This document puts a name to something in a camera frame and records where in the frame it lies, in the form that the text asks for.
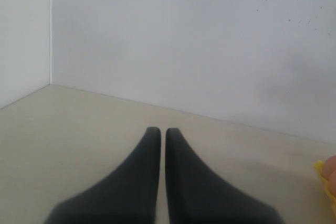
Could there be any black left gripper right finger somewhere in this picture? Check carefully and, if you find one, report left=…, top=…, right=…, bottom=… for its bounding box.
left=165, top=128, right=284, bottom=223

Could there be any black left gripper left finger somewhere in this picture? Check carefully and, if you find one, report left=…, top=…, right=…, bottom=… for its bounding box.
left=45, top=127, right=161, bottom=223

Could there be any yellow plastic egg tray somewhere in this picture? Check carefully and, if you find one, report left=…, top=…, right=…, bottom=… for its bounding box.
left=313, top=161, right=335, bottom=215

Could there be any brown egg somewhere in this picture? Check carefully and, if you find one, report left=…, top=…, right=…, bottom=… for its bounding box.
left=328, top=171, right=336, bottom=197

